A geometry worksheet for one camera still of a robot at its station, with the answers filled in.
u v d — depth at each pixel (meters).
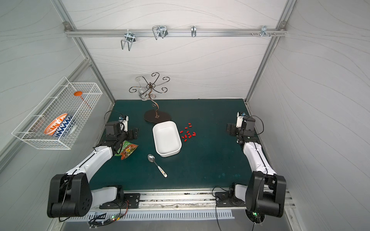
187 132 1.01
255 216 0.73
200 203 0.73
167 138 0.96
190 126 1.05
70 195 0.40
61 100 0.71
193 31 0.72
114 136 0.66
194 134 0.99
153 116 1.07
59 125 0.57
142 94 0.96
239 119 0.78
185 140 0.97
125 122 0.78
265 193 0.42
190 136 0.98
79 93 0.78
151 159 0.88
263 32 0.77
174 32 0.78
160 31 0.75
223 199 0.74
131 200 0.73
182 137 0.98
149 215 0.70
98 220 0.69
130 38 0.78
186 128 1.04
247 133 0.65
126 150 0.86
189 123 1.07
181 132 1.01
